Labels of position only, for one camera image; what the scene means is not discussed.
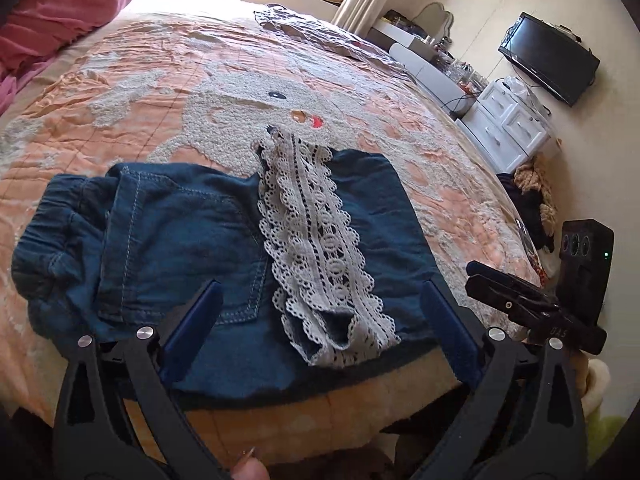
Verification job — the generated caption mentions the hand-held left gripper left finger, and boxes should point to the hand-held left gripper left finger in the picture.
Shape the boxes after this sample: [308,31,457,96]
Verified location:
[54,280,236,480]

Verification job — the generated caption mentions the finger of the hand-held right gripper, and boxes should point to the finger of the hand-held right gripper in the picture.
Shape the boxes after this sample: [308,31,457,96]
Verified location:
[464,276,561,335]
[465,260,560,307]

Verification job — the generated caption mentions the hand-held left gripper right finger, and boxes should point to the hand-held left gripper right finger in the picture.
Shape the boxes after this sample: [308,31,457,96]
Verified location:
[420,280,588,480]

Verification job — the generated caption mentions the blue denim pants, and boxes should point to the blue denim pants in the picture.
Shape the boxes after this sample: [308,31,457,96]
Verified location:
[11,127,442,402]

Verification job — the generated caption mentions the person's left hand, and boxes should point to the person's left hand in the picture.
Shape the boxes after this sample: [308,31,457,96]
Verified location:
[230,447,272,480]

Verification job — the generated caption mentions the dark clothes pile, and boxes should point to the dark clothes pile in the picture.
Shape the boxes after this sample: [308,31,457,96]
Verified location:
[496,172,557,254]

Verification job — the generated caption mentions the white drawer cabinet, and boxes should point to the white drawer cabinet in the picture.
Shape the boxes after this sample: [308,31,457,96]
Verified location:
[459,79,554,174]

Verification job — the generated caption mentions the orange embroidered bedspread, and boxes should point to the orange embroidered bedspread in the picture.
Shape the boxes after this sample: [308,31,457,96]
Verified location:
[0,10,547,467]

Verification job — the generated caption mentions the black television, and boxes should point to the black television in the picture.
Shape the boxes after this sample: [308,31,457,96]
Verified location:
[497,12,602,107]

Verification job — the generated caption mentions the white vanity table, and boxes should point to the white vanity table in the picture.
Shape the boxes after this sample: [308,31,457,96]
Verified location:
[367,10,479,117]

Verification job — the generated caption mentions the white framed vanity mirror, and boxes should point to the white framed vanity mirror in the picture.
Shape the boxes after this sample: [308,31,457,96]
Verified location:
[414,1,454,42]

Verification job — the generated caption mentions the purple patterned blanket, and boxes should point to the purple patterned blanket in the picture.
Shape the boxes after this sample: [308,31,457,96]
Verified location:
[253,5,417,82]

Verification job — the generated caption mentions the pink quilt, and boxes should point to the pink quilt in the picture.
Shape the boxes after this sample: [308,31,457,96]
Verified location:
[0,0,142,117]

